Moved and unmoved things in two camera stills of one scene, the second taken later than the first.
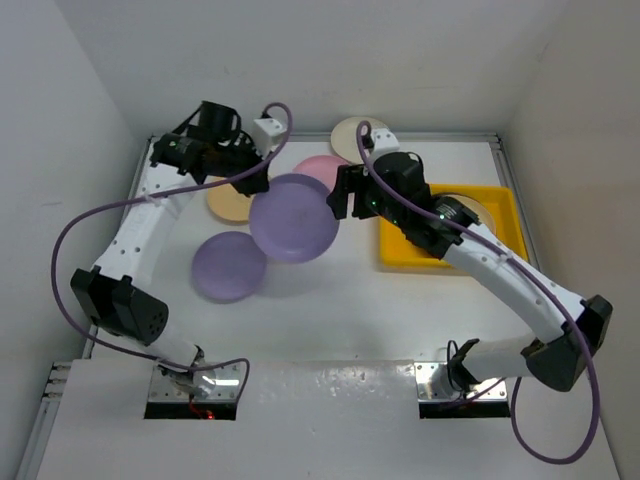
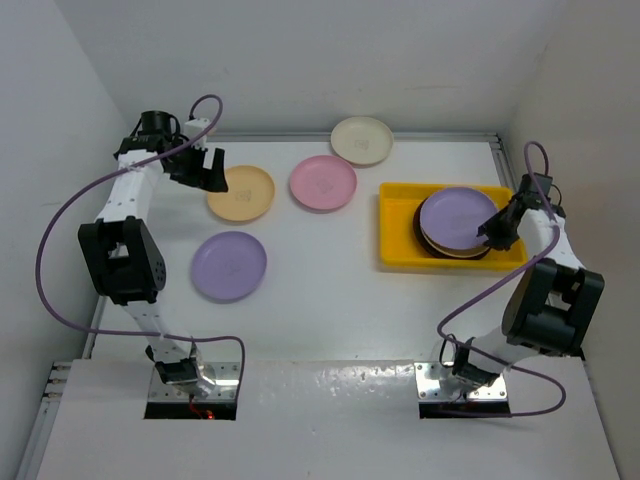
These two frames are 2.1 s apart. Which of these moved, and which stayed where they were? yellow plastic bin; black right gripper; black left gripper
Moved: black right gripper; black left gripper
Stayed: yellow plastic bin
